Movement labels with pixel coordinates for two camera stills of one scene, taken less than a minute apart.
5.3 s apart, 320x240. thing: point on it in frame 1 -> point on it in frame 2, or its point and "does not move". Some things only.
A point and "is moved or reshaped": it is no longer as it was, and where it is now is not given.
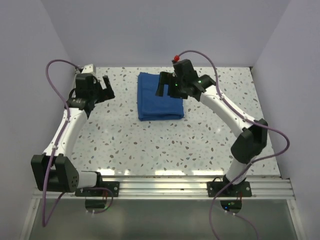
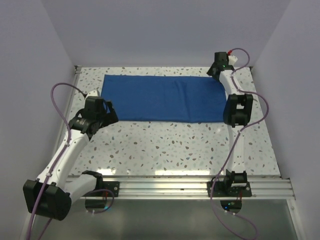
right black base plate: (241, 189) does not move
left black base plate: (114, 186) does not move
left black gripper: (107, 94) -> (109, 118)
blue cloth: (153, 107) is moved or reshaped
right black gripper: (165, 78) -> (210, 71)
